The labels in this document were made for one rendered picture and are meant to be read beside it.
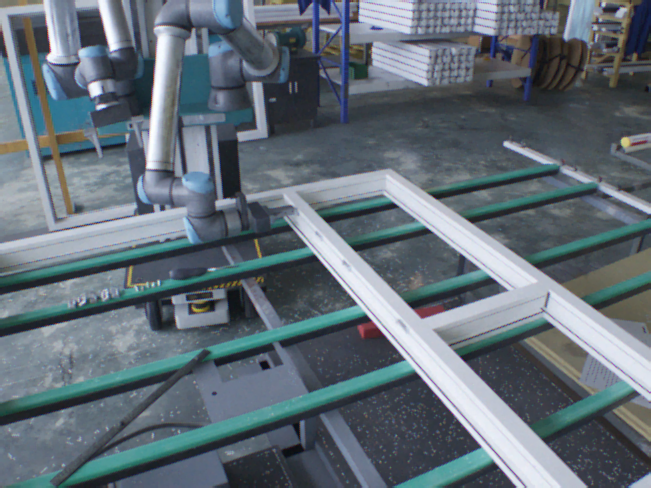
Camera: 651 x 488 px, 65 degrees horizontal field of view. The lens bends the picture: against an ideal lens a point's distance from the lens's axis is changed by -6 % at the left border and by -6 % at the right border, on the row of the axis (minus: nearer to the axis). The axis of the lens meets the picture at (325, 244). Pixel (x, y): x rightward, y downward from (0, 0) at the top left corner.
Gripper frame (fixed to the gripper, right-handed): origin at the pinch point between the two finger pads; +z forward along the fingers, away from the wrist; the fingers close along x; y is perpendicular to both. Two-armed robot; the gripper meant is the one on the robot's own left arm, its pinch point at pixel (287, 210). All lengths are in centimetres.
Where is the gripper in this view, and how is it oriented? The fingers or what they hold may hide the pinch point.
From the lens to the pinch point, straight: 179.2
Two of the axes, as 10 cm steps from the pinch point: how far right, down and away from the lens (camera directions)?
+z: 9.1, -2.1, 3.6
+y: 0.0, 8.7, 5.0
